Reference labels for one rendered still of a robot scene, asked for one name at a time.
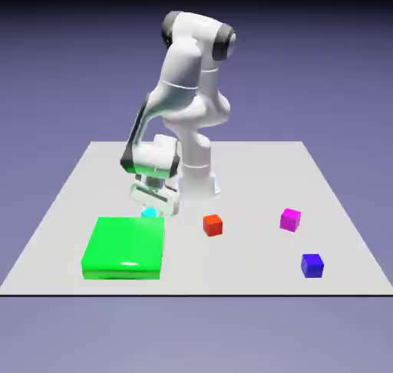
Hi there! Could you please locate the small red cube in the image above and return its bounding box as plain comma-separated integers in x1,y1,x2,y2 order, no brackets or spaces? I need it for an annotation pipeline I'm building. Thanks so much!
203,213,224,238

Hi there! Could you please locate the small magenta cube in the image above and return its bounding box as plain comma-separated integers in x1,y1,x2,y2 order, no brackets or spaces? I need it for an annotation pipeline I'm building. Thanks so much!
279,207,302,233

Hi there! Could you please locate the large green box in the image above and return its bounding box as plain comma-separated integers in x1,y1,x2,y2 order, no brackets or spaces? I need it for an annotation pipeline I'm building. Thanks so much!
80,216,166,281

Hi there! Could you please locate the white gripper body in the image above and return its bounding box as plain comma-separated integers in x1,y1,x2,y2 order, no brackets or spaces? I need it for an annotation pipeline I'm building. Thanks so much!
128,182,180,216

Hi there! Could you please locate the small blue cube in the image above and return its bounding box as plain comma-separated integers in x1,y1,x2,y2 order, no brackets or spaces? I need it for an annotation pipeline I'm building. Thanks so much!
300,253,325,279

